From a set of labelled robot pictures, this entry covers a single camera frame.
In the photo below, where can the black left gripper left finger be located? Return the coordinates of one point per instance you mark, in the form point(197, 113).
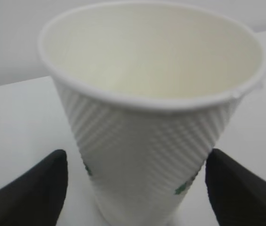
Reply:
point(36, 198)

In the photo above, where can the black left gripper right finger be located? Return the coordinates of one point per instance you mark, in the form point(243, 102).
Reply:
point(237, 196)

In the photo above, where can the white paper cup green logo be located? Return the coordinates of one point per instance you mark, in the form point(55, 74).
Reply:
point(147, 88)

